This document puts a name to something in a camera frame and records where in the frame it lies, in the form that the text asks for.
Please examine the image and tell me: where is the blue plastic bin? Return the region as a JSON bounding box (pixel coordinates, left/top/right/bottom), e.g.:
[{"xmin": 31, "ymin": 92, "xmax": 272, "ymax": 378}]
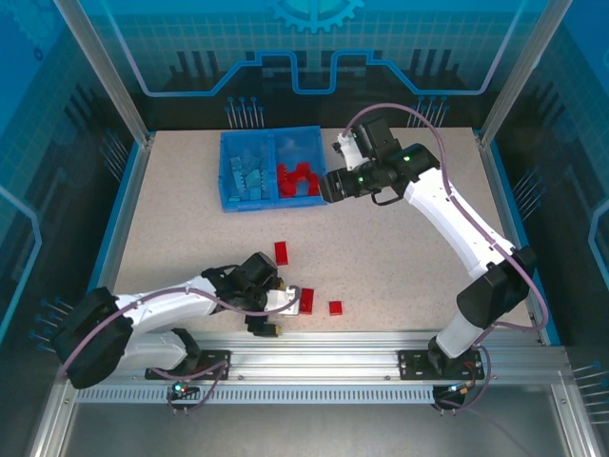
[
  {"xmin": 218, "ymin": 130, "xmax": 277, "ymax": 214},
  {"xmin": 269, "ymin": 125, "xmax": 330, "ymax": 210}
]

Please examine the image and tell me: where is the black connector with lights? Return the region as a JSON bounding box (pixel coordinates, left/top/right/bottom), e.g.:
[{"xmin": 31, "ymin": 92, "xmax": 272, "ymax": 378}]
[
  {"xmin": 171, "ymin": 379, "xmax": 199, "ymax": 400},
  {"xmin": 435, "ymin": 380, "xmax": 477, "ymax": 399}
]

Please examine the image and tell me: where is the gray metal shelf plate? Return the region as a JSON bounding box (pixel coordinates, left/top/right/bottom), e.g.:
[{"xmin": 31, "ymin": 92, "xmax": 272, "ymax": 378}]
[{"xmin": 61, "ymin": 402, "xmax": 572, "ymax": 457}]

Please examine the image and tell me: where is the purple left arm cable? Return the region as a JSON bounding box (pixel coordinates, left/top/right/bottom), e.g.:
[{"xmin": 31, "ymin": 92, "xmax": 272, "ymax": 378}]
[{"xmin": 59, "ymin": 284, "xmax": 303, "ymax": 415}]

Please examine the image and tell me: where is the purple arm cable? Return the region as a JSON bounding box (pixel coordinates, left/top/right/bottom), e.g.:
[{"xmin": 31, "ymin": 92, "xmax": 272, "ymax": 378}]
[
  {"xmin": 343, "ymin": 102, "xmax": 551, "ymax": 415},
  {"xmin": 59, "ymin": 284, "xmax": 303, "ymax": 415}
]

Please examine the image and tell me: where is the thin black cable loop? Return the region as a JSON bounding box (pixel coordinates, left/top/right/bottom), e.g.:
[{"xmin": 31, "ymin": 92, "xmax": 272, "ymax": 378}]
[{"xmin": 369, "ymin": 189, "xmax": 406, "ymax": 207}]

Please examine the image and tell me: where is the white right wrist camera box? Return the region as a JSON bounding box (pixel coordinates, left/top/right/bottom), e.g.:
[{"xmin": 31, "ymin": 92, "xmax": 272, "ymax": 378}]
[{"xmin": 334, "ymin": 131, "xmax": 365, "ymax": 171}]

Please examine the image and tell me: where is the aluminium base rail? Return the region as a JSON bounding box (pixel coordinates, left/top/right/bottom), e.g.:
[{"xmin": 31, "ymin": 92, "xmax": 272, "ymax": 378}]
[{"xmin": 61, "ymin": 330, "xmax": 572, "ymax": 389}]

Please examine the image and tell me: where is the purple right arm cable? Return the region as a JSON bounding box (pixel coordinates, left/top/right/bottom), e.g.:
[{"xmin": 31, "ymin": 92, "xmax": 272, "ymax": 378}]
[{"xmin": 343, "ymin": 102, "xmax": 551, "ymax": 415}]

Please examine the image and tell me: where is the slotted aluminium cable duct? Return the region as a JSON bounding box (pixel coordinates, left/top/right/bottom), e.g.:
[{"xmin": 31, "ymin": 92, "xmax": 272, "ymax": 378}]
[{"xmin": 74, "ymin": 386, "xmax": 437, "ymax": 405}]

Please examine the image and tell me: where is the aluminium table side rail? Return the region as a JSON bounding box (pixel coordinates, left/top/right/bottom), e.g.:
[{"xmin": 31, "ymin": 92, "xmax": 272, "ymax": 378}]
[
  {"xmin": 94, "ymin": 135, "xmax": 156, "ymax": 287},
  {"xmin": 475, "ymin": 128, "xmax": 548, "ymax": 345}
]

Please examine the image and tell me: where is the aluminium frame post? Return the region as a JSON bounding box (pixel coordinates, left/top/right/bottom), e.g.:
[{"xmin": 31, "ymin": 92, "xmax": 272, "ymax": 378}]
[
  {"xmin": 478, "ymin": 0, "xmax": 575, "ymax": 149},
  {"xmin": 52, "ymin": 0, "xmax": 156, "ymax": 147}
]

